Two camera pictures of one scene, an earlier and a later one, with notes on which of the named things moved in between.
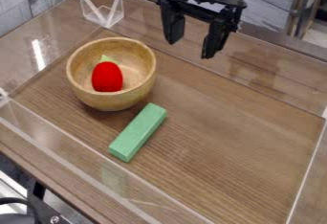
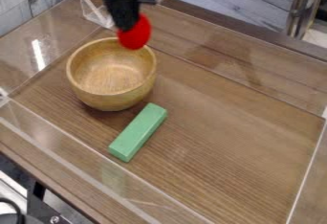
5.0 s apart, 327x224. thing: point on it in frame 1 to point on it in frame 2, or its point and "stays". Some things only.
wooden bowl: x=138 y=65 stays
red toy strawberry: x=106 y=75 to x=134 y=37
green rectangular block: x=132 y=139 stays
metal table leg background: x=303 y=12 stays
